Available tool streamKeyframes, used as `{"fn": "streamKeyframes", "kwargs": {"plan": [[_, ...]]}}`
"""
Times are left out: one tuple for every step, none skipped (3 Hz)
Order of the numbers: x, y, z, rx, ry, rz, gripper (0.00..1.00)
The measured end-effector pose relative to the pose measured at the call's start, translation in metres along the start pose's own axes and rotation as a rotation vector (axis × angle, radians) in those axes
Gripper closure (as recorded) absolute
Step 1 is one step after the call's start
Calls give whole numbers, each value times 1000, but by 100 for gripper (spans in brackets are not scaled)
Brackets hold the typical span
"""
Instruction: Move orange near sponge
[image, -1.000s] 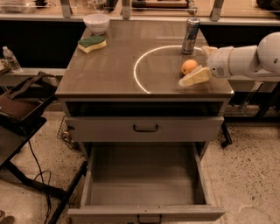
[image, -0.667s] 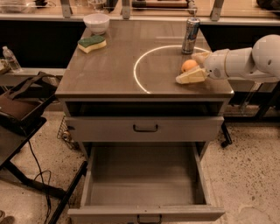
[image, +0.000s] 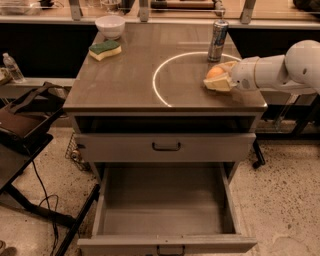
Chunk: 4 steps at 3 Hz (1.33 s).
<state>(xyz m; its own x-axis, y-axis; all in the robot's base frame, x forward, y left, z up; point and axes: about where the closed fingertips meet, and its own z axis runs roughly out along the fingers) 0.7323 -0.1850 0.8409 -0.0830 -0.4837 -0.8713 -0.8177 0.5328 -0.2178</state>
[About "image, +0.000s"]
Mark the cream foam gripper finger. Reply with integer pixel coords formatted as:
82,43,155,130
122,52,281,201
218,61,237,73
204,74,236,92

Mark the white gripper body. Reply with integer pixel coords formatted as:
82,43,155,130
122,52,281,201
231,57,259,91

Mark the orange fruit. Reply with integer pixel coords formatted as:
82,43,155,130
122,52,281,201
206,66,224,79

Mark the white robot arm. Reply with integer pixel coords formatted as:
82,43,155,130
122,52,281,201
203,40,320,94

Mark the yellow green sponge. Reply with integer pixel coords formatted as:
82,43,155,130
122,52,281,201
89,40,122,61

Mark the silver blue drink can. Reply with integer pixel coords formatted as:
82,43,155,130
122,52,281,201
207,19,229,62

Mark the grey drawer cabinet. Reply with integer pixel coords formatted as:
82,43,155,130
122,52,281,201
62,22,268,256

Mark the white bowl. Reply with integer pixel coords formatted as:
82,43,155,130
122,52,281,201
95,15,125,40

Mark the open bottom drawer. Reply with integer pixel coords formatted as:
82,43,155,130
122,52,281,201
78,163,257,256

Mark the clear plastic water bottle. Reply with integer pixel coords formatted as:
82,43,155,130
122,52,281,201
3,53,25,83

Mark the black side table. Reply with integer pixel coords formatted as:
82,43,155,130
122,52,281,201
0,134,96,256

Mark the middle drawer with handle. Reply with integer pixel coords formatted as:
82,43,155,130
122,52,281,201
75,133,256,163

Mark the wire basket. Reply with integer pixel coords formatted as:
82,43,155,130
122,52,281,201
65,134,91,171

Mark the black cable on floor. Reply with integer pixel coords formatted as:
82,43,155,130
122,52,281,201
29,159,60,256

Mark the dark bag with straps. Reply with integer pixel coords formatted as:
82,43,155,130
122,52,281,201
0,82,69,148

